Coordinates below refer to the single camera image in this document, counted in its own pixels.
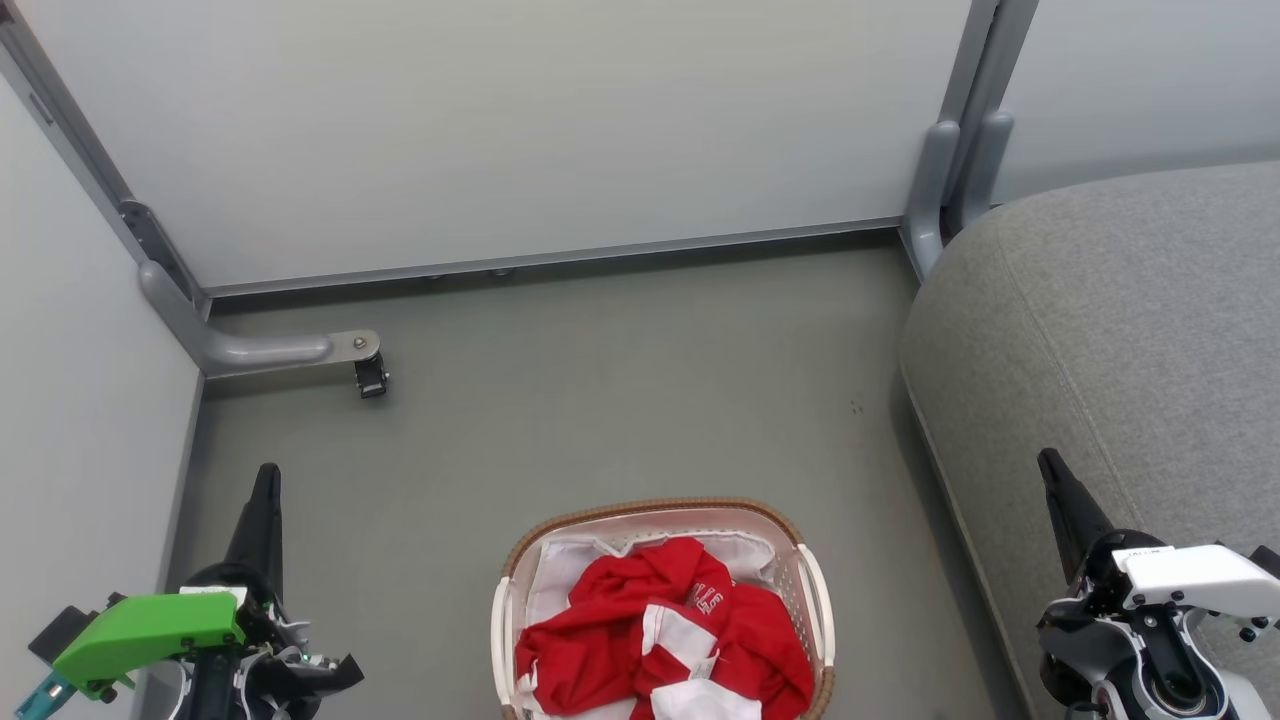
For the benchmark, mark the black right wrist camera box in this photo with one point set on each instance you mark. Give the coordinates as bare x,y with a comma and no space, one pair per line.
1267,562

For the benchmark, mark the white basket liner cloth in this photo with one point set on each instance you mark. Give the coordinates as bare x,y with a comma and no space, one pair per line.
560,570

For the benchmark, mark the grey partition post foot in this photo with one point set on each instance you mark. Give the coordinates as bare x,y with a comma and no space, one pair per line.
985,165
930,190

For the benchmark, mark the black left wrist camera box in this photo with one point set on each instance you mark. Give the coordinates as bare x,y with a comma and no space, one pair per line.
62,632

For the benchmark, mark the black caster wheel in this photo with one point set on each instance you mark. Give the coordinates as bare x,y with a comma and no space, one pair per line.
371,376

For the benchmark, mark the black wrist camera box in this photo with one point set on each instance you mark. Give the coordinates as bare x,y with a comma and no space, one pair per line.
1267,562
62,632

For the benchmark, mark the white wicker-rimmed laundry basket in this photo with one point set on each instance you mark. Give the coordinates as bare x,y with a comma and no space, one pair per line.
815,610

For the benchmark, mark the grey partition bottom rail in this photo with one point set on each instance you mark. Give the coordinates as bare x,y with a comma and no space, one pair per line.
550,258

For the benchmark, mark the grey slanted partition post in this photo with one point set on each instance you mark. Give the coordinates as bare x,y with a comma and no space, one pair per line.
70,130

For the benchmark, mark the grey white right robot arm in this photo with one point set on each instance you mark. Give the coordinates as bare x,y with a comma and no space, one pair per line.
1150,670

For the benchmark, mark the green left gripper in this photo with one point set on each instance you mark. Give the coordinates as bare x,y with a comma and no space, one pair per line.
150,630

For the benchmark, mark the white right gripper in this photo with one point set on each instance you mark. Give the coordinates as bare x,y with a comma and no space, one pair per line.
1190,575

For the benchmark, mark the grey fabric sofa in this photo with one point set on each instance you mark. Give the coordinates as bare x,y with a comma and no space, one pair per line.
1100,330

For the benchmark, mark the grey double partition post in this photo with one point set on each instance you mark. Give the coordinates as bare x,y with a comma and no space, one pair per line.
985,50

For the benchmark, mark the grey partition support foot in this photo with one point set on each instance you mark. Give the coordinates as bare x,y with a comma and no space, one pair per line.
250,350

